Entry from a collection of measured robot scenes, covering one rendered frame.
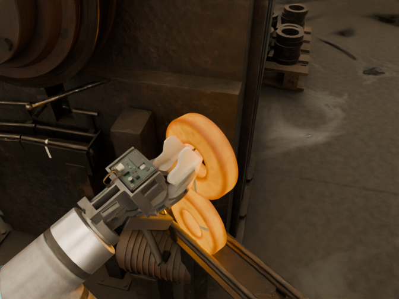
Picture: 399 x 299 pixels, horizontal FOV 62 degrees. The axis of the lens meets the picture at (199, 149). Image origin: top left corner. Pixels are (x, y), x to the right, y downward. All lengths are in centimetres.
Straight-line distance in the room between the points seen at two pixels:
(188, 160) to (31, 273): 26
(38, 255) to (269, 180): 141
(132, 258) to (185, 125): 48
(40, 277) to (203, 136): 29
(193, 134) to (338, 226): 124
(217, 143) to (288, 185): 128
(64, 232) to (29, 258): 5
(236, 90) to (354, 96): 184
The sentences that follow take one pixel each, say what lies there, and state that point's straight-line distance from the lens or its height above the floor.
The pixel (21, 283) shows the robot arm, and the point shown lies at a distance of 50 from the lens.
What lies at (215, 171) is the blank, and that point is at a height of 91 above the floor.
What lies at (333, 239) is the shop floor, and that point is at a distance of 163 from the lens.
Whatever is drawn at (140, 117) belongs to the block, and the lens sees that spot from 81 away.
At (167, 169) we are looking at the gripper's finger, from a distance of 54.
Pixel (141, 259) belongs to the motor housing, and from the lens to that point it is 90.
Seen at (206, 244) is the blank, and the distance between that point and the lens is 70.
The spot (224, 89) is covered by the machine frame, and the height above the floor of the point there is 87.
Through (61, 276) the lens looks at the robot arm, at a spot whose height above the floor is 87.
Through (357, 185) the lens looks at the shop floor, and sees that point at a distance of 189.
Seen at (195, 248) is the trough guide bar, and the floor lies 68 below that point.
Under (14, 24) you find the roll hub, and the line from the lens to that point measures 65.
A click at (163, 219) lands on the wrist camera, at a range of 58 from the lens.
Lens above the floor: 129
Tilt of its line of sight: 43 degrees down
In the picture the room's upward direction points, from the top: straight up
